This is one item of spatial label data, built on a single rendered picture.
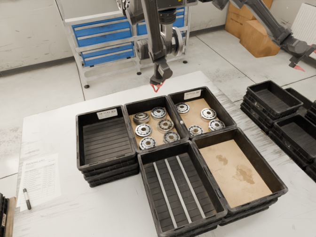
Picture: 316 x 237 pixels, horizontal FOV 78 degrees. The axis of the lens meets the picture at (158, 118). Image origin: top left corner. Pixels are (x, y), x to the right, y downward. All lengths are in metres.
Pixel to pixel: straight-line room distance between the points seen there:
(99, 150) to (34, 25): 2.78
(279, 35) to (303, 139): 1.18
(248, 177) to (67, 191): 1.00
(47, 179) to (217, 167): 1.00
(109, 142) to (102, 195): 0.30
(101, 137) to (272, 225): 1.04
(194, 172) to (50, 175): 0.86
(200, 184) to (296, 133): 1.30
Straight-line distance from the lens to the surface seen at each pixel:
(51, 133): 1.62
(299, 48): 1.20
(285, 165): 1.46
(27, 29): 3.73
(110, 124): 1.33
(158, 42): 0.94
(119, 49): 2.97
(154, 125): 1.27
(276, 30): 1.17
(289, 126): 2.19
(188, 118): 1.32
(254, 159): 1.17
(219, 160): 1.16
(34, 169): 1.47
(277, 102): 2.22
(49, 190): 1.35
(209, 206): 1.04
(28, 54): 3.89
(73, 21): 2.74
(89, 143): 1.27
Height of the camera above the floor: 1.79
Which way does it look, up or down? 47 degrees down
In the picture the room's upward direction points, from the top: 2 degrees counter-clockwise
